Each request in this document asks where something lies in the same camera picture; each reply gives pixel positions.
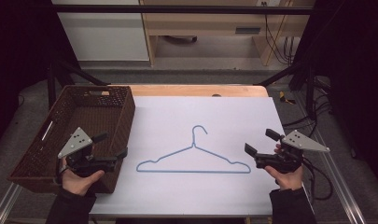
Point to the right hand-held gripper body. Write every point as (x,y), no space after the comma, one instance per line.
(298,141)

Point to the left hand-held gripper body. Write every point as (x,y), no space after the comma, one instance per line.
(75,142)

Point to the brown woven basket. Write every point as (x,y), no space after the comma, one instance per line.
(93,115)

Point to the person's right hand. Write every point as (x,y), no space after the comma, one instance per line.
(289,179)

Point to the person's left hand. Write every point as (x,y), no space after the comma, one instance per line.
(76,183)

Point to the yellow and black tool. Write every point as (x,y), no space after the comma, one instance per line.
(283,97)

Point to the black metal stand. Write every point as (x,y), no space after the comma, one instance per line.
(309,90)
(51,87)

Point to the white table mat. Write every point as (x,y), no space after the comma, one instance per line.
(177,115)

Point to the black curtain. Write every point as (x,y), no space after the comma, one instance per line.
(18,46)
(357,77)

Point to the white cabinet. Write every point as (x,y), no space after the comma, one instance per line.
(105,37)

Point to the light wooden desk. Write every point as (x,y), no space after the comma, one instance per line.
(205,23)

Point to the black horizontal bar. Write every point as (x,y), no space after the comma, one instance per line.
(177,9)

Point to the aluminium rail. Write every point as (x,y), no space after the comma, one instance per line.
(4,203)
(342,186)

